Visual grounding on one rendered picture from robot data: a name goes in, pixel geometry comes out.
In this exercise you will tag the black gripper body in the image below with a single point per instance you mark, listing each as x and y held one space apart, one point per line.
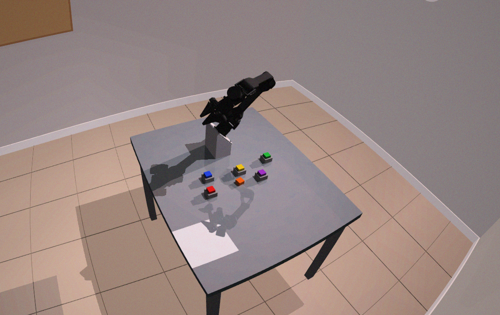
221 106

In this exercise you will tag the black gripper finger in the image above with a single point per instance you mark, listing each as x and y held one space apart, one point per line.
208 109
210 119

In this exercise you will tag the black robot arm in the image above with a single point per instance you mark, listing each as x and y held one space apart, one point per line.
244 92

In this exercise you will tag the yellow button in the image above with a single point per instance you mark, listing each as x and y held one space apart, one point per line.
239 170

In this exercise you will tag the red button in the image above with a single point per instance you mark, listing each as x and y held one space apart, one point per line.
210 192

